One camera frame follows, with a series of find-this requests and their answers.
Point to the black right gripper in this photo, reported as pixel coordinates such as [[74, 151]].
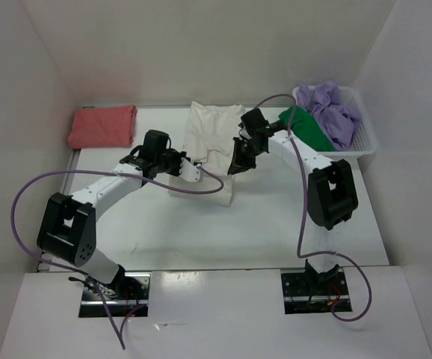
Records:
[[239, 163]]

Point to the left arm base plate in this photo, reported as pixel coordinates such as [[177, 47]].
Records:
[[133, 301]]

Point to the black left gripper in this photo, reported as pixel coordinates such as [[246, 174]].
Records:
[[178, 155]]

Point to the white plastic basket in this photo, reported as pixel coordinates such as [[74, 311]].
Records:
[[365, 141]]

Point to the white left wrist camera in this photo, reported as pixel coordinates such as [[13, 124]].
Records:
[[189, 172]]

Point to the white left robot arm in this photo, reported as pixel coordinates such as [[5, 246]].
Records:
[[68, 229]]

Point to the red t shirt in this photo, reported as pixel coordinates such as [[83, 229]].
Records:
[[103, 127]]

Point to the cream white t shirt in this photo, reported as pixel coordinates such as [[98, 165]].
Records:
[[208, 140]]

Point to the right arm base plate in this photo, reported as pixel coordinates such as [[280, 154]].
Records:
[[301, 297]]

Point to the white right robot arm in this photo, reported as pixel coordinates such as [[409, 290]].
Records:
[[329, 194]]

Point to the purple t shirt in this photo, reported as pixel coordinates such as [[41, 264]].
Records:
[[340, 123]]

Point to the green t shirt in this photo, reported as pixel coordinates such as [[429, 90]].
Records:
[[305, 127]]

